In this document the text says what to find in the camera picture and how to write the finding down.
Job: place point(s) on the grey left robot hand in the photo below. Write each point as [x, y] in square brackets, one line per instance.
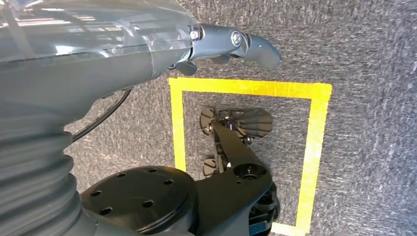
[81, 65]

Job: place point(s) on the robot leg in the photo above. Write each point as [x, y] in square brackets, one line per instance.
[137, 195]

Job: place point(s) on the yellow floor tape square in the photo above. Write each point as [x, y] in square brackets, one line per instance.
[244, 88]

